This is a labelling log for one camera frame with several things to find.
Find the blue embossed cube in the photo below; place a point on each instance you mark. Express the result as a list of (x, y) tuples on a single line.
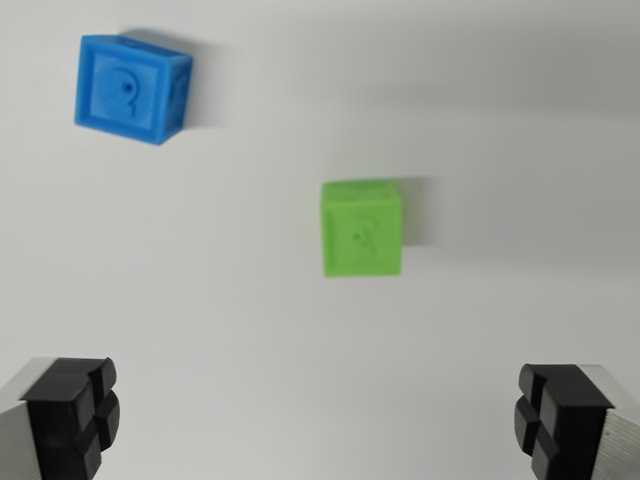
[(127, 90)]

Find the green embossed cube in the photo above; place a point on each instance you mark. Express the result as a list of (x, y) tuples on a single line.
[(361, 235)]

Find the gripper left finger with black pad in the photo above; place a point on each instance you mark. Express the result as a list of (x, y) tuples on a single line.
[(60, 425)]

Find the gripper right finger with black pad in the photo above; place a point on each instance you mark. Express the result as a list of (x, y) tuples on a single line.
[(575, 425)]

